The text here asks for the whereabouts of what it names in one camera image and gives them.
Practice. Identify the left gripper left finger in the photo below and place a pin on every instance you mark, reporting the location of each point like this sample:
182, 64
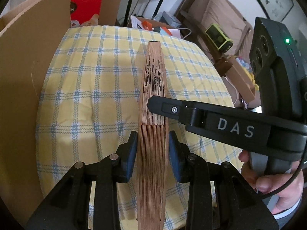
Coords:
127, 154

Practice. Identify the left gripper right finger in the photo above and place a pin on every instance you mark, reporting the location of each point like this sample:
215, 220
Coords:
178, 153

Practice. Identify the wooden carved folding fan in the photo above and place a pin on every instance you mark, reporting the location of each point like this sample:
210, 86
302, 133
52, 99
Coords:
152, 149

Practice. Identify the large cardboard box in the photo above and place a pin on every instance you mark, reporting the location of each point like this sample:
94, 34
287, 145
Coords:
30, 35

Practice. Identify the right hand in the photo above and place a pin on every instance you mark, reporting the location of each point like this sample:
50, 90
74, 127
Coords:
287, 197

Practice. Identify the yellow plaid cloth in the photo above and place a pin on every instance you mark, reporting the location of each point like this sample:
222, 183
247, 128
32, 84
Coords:
89, 101

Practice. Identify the green portable radio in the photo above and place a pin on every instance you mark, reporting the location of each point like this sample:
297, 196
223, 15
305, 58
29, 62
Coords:
219, 38

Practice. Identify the floor box with orange items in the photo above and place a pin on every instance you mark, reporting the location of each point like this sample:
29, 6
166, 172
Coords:
157, 26

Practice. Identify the brown sofa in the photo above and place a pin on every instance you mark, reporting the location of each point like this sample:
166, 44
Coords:
198, 15

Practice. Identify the red chocolate box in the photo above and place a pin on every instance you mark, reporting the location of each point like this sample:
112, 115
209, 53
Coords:
84, 12

